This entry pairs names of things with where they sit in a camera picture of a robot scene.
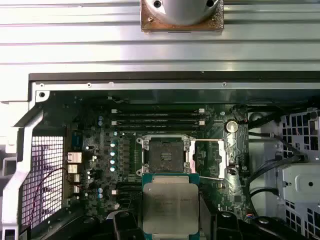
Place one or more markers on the round silver coin battery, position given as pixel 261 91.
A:
pixel 231 126

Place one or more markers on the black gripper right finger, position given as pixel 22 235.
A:
pixel 225 227

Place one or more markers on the green motherboard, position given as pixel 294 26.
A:
pixel 225 195

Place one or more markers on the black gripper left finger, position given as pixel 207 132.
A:
pixel 125 227

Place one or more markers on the silver drive cage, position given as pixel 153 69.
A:
pixel 300 180

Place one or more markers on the silver port housing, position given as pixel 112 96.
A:
pixel 75 157
pixel 73 168

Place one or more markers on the silver topped CPU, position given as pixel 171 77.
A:
pixel 170 205

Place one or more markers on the black PC case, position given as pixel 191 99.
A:
pixel 150 86

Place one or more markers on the CPU socket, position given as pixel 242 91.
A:
pixel 163 155

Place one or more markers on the black RAM slot white clips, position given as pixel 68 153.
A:
pixel 150 110
pixel 150 122

